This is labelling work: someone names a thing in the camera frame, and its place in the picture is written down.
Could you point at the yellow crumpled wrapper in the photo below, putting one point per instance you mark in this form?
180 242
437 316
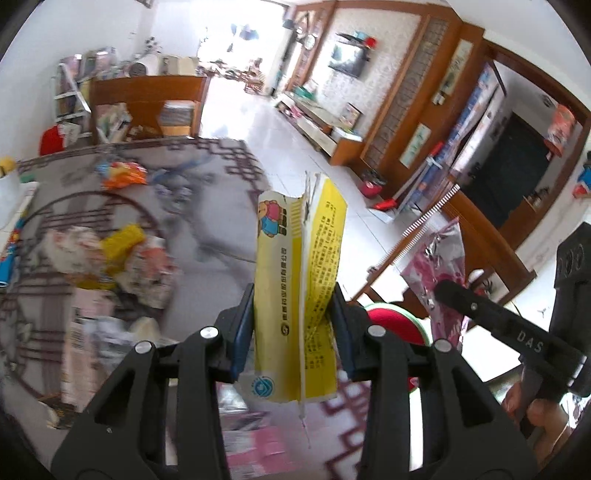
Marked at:
122 242

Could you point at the dark door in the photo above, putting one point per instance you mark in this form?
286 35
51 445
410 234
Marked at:
512 175

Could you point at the orange snack wrapper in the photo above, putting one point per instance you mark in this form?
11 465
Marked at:
124 175

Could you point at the wall television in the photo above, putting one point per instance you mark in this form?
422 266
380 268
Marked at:
346 59

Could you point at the pink foil wrapper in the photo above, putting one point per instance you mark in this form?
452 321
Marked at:
438 263

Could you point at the red bin with green rim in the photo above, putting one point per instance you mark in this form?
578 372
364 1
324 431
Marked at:
397 323

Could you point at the white milk carton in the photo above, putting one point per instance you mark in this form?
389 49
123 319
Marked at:
92 323

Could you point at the low television cabinet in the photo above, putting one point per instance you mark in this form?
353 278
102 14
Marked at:
323 134

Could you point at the red floor dustbin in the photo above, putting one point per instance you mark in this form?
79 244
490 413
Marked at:
371 187

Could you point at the wall poster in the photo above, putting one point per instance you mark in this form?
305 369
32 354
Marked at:
478 110

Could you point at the blue box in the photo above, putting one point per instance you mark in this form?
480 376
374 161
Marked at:
7 258

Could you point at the tall framed wall picture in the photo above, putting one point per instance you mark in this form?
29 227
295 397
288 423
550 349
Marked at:
415 145

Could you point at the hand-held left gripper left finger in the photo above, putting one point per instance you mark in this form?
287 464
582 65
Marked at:
242 332

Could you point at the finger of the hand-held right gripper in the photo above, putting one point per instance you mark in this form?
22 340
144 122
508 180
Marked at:
508 325

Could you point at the wooden bench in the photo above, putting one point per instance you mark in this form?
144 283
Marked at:
147 92

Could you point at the person's right hand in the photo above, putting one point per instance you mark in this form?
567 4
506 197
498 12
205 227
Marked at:
547 417

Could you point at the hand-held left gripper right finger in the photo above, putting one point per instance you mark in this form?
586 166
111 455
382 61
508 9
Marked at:
340 332

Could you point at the red dustpan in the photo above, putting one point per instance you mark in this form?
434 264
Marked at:
383 204

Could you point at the white bottle yellow cap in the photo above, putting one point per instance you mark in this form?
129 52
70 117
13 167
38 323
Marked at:
8 194

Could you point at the wooden chair with serrated strip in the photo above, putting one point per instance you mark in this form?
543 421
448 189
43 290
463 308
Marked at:
498 235

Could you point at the small framed picture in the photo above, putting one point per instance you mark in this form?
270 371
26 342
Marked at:
352 115

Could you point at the yellow printed packet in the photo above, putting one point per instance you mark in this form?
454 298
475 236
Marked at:
277 286

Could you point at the red wall decoration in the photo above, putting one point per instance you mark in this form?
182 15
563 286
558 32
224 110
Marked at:
561 129

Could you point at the pink packet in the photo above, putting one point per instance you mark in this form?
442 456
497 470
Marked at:
258 447

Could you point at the crumpled floral paper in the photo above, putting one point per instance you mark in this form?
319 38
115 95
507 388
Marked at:
147 277
69 249

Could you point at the red bag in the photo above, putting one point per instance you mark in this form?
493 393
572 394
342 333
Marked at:
51 142

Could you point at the white shelf rack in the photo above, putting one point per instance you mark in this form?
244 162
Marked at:
69 101

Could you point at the round wall clock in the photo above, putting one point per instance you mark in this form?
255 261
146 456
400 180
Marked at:
309 42

